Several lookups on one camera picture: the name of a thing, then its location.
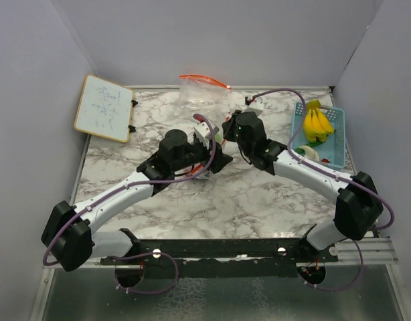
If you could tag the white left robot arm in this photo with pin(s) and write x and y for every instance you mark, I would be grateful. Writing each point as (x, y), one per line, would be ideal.
(72, 234)

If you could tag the green fake food in basket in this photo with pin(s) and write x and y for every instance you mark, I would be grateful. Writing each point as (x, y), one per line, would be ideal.
(311, 144)

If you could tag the clear zip top bag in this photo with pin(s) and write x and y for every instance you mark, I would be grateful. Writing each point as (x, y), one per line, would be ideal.
(200, 171)
(199, 92)

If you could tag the black metal base rail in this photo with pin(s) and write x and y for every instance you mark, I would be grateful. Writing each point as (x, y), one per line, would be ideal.
(218, 258)

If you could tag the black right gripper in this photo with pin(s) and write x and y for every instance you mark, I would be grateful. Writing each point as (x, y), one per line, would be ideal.
(229, 126)

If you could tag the light blue plastic basket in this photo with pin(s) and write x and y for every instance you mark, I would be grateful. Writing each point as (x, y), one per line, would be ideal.
(334, 147)

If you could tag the small whiteboard with wooden frame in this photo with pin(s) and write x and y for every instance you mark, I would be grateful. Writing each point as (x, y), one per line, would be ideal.
(104, 109)

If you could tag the yellow fake banana bunch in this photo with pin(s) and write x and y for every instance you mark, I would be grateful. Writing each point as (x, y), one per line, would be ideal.
(316, 125)

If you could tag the white fake mushroom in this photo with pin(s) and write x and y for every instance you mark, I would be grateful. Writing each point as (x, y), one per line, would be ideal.
(310, 153)

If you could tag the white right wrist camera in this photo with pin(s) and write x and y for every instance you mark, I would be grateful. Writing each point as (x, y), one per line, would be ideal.
(256, 106)

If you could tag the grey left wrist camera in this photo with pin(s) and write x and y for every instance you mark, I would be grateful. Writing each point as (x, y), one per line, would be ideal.
(204, 132)

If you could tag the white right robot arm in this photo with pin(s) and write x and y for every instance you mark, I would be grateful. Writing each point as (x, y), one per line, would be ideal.
(354, 196)

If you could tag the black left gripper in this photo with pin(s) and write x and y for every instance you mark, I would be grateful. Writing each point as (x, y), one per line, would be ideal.
(219, 159)

